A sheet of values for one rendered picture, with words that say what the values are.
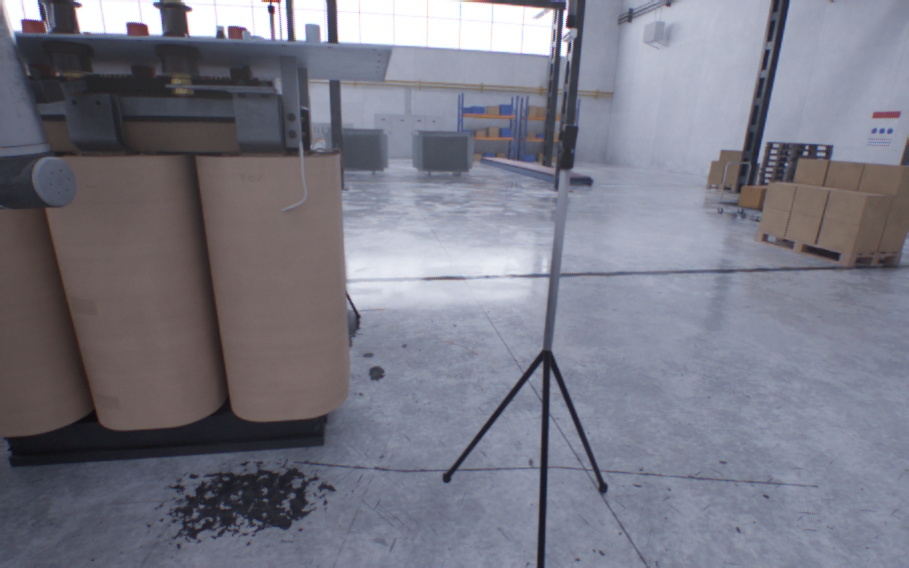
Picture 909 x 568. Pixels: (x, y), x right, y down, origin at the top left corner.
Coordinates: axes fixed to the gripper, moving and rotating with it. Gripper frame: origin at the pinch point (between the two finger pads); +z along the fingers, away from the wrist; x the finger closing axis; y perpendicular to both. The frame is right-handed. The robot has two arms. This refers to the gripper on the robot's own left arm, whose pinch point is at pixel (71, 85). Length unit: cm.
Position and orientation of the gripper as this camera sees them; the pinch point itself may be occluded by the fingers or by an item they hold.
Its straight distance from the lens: 159.6
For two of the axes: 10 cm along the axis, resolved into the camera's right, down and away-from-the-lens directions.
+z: 1.7, -5.0, 8.5
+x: -9.8, -0.8, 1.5
